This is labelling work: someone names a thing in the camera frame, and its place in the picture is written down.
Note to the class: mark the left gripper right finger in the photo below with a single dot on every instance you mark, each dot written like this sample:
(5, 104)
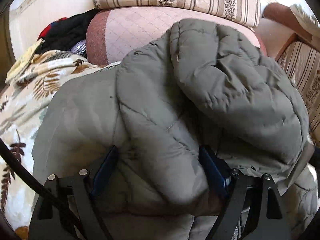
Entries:
(266, 217)

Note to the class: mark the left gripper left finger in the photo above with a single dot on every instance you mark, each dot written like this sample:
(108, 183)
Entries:
(69, 210)

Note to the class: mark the grey puffer jacket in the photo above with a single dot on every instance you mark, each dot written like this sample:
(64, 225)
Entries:
(201, 83)

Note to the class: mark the black and red clothes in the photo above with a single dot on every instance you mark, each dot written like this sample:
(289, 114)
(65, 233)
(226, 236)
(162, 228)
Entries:
(65, 33)

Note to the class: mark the leaf pattern fleece blanket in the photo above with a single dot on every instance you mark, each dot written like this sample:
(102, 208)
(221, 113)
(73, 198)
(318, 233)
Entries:
(23, 106)

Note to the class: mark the yellow cloth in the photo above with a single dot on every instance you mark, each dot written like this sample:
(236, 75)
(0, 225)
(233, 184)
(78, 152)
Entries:
(22, 62)

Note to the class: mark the striped floral side cushion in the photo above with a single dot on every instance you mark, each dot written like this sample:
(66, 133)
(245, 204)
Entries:
(301, 64)

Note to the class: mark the pink quilted bolster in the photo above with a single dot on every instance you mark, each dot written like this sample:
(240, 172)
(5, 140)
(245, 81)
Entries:
(113, 33)

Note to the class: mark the cream cloth on bolster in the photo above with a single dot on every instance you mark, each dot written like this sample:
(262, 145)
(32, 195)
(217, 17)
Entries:
(307, 20)

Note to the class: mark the brown upper bolster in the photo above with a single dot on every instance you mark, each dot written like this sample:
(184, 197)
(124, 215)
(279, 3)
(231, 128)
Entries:
(283, 15)

